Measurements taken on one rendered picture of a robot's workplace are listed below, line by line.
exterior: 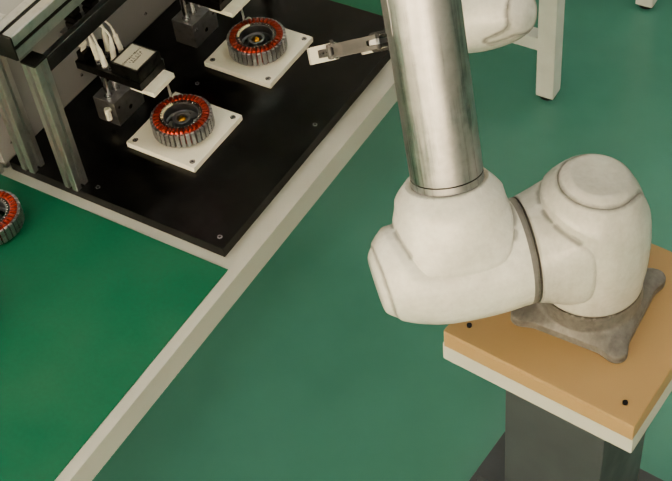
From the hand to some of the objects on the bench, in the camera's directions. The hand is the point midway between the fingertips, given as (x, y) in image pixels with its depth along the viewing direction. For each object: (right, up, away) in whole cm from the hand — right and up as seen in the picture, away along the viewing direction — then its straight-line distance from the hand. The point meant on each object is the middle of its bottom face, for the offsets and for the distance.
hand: (340, 50), depth 226 cm
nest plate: (-15, +1, +13) cm, 20 cm away
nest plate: (-28, -15, 0) cm, 32 cm away
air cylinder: (-40, -10, +5) cm, 42 cm away
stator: (-60, -32, -9) cm, 68 cm away
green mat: (-74, -44, -18) cm, 88 cm away
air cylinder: (-28, +6, +19) cm, 34 cm away
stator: (-15, +2, +12) cm, 20 cm away
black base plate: (-23, -8, +8) cm, 25 cm away
